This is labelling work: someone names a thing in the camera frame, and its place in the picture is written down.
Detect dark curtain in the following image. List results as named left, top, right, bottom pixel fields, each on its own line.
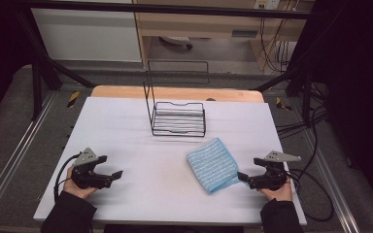
left=0, top=0, right=34, bottom=125
left=304, top=0, right=373, bottom=212

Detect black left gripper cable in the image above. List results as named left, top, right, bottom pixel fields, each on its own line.
left=53, top=152, right=83, bottom=202

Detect white power strip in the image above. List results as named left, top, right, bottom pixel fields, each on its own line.
left=254, top=0, right=282, bottom=11

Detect black floor cables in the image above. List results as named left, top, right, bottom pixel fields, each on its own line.
left=276, top=82, right=330, bottom=141

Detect person's left hand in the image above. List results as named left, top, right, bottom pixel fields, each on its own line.
left=62, top=176, right=98, bottom=200

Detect aluminium floor rail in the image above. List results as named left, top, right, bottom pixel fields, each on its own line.
left=299, top=129, right=361, bottom=233
left=0, top=91, right=58, bottom=221

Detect hanging bundle of cables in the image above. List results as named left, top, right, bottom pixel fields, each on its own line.
left=258, top=17, right=293, bottom=73

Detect wooden table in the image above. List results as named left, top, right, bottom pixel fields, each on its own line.
left=90, top=84, right=265, bottom=104

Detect blue striped towel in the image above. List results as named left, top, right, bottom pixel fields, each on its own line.
left=186, top=137, right=243, bottom=195

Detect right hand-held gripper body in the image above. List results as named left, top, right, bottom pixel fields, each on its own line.
left=248, top=150, right=302, bottom=191

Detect light wooden desk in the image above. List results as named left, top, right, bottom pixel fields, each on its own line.
left=132, top=0, right=316, bottom=71

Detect yellow black floor tape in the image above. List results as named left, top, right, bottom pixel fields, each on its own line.
left=275, top=96, right=293, bottom=112
left=66, top=90, right=81, bottom=109

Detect white cabinet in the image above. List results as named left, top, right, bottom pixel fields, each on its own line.
left=30, top=8, right=143, bottom=63

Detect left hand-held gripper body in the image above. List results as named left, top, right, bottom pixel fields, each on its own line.
left=71, top=148, right=115, bottom=190

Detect person's right hand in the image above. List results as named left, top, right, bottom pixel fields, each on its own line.
left=259, top=179, right=293, bottom=202

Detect grey chair base with caster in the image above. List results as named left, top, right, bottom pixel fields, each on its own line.
left=159, top=35, right=194, bottom=50

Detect black metal frame crossbar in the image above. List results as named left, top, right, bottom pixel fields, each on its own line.
left=13, top=0, right=325, bottom=20

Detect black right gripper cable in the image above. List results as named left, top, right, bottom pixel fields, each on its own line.
left=285, top=168, right=335, bottom=223

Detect black wire rack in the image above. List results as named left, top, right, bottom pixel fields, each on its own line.
left=143, top=59, right=211, bottom=138

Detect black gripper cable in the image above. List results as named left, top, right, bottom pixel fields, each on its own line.
left=53, top=152, right=83, bottom=202
left=285, top=168, right=335, bottom=223

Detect black metal frame stand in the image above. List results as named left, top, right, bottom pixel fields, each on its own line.
left=13, top=9, right=97, bottom=121
left=254, top=62, right=316, bottom=128

